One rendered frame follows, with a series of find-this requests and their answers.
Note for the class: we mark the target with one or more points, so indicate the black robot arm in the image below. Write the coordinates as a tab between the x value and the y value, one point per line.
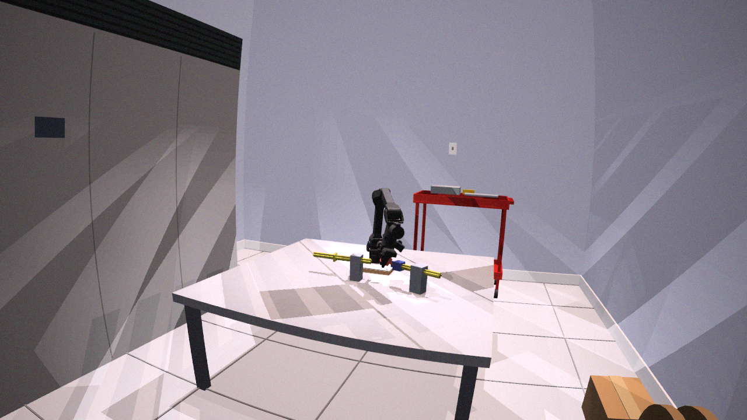
392	213

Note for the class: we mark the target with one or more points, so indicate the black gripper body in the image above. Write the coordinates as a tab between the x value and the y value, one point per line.
386	245

